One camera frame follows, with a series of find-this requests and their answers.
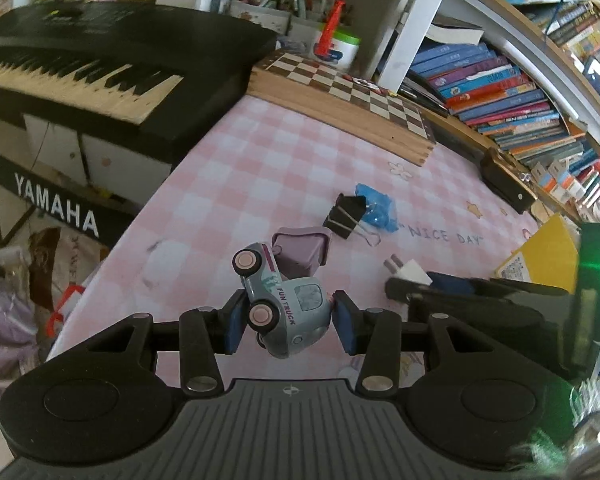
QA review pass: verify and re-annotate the grey toy truck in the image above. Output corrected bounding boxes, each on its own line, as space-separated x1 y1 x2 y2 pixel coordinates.
231 242 337 360

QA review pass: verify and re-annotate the thick white paperback book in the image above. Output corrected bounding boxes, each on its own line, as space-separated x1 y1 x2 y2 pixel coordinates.
424 14 486 46

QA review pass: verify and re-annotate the black binder clip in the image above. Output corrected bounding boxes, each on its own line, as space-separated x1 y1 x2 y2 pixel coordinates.
322 193 381 247

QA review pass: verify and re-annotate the pen holder with pens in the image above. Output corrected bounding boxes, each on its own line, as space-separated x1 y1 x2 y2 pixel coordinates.
229 0 354 37

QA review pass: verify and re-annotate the person's right forearm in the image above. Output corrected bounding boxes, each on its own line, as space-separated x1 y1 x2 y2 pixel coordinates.
507 377 600 480

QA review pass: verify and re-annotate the white shelf unit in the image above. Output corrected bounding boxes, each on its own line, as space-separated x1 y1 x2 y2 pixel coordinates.
10 0 600 126

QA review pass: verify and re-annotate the purple cloth bag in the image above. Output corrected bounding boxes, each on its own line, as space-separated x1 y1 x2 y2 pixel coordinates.
0 254 47 407

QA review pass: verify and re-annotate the blue plastic bag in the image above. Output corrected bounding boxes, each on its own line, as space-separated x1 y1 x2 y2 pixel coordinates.
354 182 400 234

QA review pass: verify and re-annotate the brown paper bag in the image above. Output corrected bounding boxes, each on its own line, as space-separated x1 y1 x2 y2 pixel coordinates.
27 227 106 322

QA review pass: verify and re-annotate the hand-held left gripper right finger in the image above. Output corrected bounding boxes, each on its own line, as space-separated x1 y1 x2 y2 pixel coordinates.
332 289 507 396

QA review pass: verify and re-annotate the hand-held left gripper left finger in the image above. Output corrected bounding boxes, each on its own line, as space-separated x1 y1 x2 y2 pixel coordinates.
82 287 251 396

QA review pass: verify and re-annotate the row of colourful books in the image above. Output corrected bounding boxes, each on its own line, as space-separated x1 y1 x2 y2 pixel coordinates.
402 40 589 171

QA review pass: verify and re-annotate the dark brown case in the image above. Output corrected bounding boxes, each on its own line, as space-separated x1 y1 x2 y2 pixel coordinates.
479 147 537 215

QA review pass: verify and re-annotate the small purple plastic box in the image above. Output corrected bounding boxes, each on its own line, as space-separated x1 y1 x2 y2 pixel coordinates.
271 227 332 280

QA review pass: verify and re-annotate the black electronic keyboard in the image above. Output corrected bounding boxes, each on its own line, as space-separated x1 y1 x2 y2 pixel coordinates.
0 0 281 164

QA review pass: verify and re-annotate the yellow cardboard box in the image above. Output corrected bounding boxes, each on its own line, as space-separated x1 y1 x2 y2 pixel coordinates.
494 212 584 294

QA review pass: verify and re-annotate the row of books with dark spines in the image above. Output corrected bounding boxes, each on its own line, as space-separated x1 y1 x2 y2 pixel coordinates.
500 0 600 63

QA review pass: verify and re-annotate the white plug adapter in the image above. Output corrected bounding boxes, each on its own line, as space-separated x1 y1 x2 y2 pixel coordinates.
383 254 433 286

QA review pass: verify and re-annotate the black keyboard stand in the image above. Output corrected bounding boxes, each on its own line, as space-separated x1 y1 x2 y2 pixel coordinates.
0 100 137 252

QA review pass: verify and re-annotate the wooden chessboard box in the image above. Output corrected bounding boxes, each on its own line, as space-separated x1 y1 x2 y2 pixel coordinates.
247 49 437 166

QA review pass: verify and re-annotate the white cabinet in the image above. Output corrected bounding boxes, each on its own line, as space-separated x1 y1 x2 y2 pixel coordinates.
22 112 174 202

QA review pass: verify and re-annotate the orange blue medicine box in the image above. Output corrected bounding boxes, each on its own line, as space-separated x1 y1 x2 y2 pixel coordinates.
530 157 573 193
552 172 589 206

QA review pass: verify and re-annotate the white jar with green lid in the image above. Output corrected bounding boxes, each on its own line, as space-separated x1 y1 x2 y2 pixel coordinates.
313 27 361 72

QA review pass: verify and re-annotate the pink checked cloth desktop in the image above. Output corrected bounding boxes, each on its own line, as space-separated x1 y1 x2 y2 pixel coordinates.
44 94 583 403

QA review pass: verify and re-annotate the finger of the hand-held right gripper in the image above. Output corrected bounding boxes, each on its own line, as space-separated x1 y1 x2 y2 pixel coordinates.
425 271 572 302
384 278 547 334

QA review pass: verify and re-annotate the red tassel ornament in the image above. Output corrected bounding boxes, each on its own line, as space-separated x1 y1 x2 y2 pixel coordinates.
315 0 354 59

